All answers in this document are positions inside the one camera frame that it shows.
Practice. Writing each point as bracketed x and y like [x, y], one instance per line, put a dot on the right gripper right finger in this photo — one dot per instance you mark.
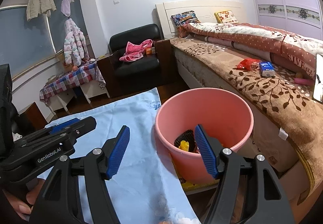
[207, 154]

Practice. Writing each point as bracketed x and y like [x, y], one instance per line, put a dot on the light blue floral tablecloth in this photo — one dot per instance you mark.
[146, 188]

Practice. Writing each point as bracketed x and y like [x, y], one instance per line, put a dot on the pink clothing on armchair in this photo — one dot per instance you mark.
[135, 52]

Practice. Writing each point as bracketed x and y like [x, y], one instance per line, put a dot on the black leather armchair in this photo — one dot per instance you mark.
[135, 63]

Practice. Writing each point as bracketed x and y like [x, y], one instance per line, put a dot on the pink white puffer jacket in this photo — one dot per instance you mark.
[75, 49]

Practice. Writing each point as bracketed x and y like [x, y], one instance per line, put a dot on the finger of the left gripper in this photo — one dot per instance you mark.
[59, 127]

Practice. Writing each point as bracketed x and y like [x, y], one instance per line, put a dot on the blue tissue packet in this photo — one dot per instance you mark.
[266, 69]

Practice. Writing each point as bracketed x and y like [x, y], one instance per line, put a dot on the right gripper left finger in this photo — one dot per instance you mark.
[115, 149]

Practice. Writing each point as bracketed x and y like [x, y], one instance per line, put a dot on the bed with brown cover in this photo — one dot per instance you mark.
[287, 121]

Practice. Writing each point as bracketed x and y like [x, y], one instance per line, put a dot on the black foam net sleeve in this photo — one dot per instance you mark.
[187, 136]

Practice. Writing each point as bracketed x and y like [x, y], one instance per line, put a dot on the pink plastic bucket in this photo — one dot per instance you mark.
[224, 116]

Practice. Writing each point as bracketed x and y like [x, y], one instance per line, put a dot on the yellow floral pillow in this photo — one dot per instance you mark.
[226, 17]

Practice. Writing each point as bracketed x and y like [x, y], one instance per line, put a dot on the rolled floral quilt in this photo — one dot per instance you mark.
[298, 49]

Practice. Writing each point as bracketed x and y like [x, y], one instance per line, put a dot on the red snack packet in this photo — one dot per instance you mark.
[248, 64]

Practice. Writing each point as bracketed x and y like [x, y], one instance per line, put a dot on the plaid covered side table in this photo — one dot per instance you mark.
[57, 94]

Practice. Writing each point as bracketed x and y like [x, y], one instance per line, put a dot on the cream hanging cardigan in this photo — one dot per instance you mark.
[37, 7]

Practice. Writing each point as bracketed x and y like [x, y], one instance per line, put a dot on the left hand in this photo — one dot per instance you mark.
[21, 208]

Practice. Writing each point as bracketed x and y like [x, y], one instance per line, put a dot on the colourful patterned pillow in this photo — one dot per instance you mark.
[182, 19]

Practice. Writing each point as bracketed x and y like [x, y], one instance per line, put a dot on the yellow foam net sleeve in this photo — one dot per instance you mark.
[184, 145]

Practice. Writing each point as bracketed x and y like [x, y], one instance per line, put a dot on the white bed headboard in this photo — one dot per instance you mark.
[204, 10]

